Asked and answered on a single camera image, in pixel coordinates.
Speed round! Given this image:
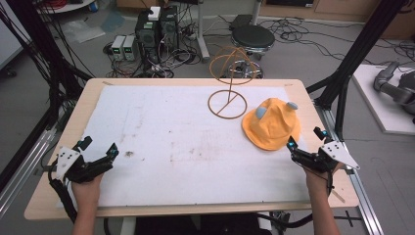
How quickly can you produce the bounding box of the black round stool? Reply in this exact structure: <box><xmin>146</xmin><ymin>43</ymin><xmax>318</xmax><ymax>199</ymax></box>
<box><xmin>226</xmin><ymin>24</ymin><xmax>277</xmax><ymax>79</ymax></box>

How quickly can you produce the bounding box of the wooden table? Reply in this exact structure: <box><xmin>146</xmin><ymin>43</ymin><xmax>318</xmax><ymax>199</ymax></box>
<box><xmin>23</xmin><ymin>77</ymin><xmax>360</xmax><ymax>221</ymax></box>

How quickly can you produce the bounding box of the white table mat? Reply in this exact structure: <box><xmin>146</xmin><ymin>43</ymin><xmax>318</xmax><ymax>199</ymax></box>
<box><xmin>56</xmin><ymin>84</ymin><xmax>311</xmax><ymax>209</ymax></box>

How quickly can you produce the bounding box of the tangle of floor cables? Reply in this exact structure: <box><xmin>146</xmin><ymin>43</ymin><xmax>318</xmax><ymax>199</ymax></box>
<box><xmin>260</xmin><ymin>15</ymin><xmax>415</xmax><ymax>68</ymax></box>

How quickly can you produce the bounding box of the white table leg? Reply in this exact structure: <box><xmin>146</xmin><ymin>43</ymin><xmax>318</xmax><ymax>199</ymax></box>
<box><xmin>119</xmin><ymin>216</ymin><xmax>137</xmax><ymax>235</ymax></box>

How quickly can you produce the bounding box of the black hose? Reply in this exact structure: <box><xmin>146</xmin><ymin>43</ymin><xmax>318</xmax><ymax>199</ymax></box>
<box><xmin>256</xmin><ymin>211</ymin><xmax>315</xmax><ymax>229</ymax></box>

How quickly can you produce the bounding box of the person's right hand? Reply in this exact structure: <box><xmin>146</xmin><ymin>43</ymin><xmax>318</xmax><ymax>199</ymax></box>
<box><xmin>302</xmin><ymin>162</ymin><xmax>346</xmax><ymax>198</ymax></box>

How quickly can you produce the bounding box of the brown wire hat stand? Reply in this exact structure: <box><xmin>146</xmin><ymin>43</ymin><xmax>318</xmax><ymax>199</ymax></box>
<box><xmin>207</xmin><ymin>45</ymin><xmax>258</xmax><ymax>120</ymax></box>

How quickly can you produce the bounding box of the orange hat with grey ears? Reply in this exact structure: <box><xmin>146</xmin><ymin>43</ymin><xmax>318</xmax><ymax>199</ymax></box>
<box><xmin>241</xmin><ymin>97</ymin><xmax>301</xmax><ymax>152</ymax></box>

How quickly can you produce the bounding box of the aluminium rail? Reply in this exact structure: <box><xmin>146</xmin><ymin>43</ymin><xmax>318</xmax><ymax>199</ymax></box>
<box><xmin>313</xmin><ymin>103</ymin><xmax>386</xmax><ymax>235</ymax></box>
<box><xmin>0</xmin><ymin>127</ymin><xmax>59</xmax><ymax>218</ymax></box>

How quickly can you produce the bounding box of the person's left hand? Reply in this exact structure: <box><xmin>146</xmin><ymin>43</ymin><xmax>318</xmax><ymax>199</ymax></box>
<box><xmin>70</xmin><ymin>171</ymin><xmax>106</xmax><ymax>211</ymax></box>

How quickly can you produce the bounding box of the white round table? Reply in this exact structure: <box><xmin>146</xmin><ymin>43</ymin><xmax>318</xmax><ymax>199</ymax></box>
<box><xmin>35</xmin><ymin>0</ymin><xmax>96</xmax><ymax>15</ymax></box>

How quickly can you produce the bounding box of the black sleeved gripper cable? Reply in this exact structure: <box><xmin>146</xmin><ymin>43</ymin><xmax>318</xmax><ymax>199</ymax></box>
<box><xmin>47</xmin><ymin>164</ymin><xmax>79</xmax><ymax>225</ymax></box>

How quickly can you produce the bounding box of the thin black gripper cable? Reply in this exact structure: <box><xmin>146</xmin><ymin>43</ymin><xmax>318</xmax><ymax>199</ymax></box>
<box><xmin>325</xmin><ymin>169</ymin><xmax>336</xmax><ymax>198</ymax></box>

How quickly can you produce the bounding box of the white floor board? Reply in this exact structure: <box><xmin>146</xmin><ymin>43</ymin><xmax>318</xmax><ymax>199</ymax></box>
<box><xmin>351</xmin><ymin>63</ymin><xmax>415</xmax><ymax>137</ymax></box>

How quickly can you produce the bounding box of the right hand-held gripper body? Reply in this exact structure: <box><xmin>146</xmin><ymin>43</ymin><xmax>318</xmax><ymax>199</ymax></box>
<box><xmin>291</xmin><ymin>140</ymin><xmax>361</xmax><ymax>174</ymax></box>

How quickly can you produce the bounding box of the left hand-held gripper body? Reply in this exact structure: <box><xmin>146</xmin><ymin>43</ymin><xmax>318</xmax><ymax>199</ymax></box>
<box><xmin>48</xmin><ymin>146</ymin><xmax>114</xmax><ymax>184</ymax></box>

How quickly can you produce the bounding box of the tangle of computer cables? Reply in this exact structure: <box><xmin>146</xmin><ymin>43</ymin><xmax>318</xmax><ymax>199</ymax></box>
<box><xmin>103</xmin><ymin>41</ymin><xmax>201</xmax><ymax>79</ymax></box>

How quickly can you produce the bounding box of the grey power supply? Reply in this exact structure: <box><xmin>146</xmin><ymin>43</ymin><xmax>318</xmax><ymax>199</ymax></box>
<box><xmin>111</xmin><ymin>34</ymin><xmax>127</xmax><ymax>62</ymax></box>
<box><xmin>122</xmin><ymin>34</ymin><xmax>138</xmax><ymax>62</ymax></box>

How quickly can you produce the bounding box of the black computer tower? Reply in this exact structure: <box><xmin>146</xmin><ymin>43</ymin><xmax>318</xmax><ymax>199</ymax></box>
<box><xmin>159</xmin><ymin>5</ymin><xmax>180</xmax><ymax>51</ymax></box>
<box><xmin>134</xmin><ymin>11</ymin><xmax>161</xmax><ymax>55</ymax></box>

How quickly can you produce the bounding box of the clear plastic sheet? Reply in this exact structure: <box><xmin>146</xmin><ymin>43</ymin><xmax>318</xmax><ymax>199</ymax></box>
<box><xmin>61</xmin><ymin>19</ymin><xmax>107</xmax><ymax>44</ymax></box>

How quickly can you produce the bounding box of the grey robot device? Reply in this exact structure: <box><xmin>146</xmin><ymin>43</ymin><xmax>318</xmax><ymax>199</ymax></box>
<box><xmin>372</xmin><ymin>61</ymin><xmax>415</xmax><ymax>116</ymax></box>

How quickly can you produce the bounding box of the black metal frame post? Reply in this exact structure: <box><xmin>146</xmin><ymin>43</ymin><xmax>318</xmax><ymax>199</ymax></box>
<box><xmin>305</xmin><ymin>0</ymin><xmax>409</xmax><ymax>142</ymax></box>
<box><xmin>4</xmin><ymin>0</ymin><xmax>94</xmax><ymax>131</ymax></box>

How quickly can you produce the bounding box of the person's dark clothing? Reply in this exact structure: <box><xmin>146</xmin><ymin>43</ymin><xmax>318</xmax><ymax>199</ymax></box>
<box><xmin>134</xmin><ymin>213</ymin><xmax>272</xmax><ymax>235</ymax></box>

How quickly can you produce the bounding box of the white box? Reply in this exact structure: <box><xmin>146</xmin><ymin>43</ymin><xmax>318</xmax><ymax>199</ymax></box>
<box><xmin>147</xmin><ymin>6</ymin><xmax>161</xmax><ymax>22</ymax></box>

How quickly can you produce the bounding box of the grey desk leg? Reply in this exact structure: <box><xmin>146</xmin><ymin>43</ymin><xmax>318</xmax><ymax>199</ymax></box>
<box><xmin>195</xmin><ymin>0</ymin><xmax>211</xmax><ymax>64</ymax></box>

